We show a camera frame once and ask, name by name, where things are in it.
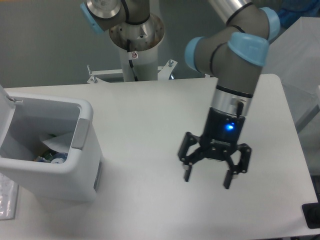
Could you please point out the white pedestal base bracket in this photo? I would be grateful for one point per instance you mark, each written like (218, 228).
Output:
(134, 71)

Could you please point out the grey cabinet at right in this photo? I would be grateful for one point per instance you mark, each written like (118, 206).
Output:
(295, 58)

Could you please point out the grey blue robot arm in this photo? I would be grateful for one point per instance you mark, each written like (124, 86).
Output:
(235, 56)

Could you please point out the paper sheet in sleeve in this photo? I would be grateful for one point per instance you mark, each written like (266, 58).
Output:
(8, 198)

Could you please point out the white trash can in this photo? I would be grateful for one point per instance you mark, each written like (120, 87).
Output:
(24, 118)

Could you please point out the clear plastic water bottle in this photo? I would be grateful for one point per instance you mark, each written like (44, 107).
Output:
(59, 158)

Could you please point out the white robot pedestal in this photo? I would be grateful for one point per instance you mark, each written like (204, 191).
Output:
(138, 42)

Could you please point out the blue object on floor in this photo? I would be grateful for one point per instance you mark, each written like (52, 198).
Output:
(291, 10)

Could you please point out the black device at edge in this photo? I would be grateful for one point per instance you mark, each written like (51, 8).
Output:
(311, 213)

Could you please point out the white plastic wrapper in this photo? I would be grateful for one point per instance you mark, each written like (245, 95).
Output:
(60, 143)

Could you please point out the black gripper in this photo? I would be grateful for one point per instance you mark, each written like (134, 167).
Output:
(218, 141)

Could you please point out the trash pile inside can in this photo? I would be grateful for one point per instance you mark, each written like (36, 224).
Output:
(46, 157)

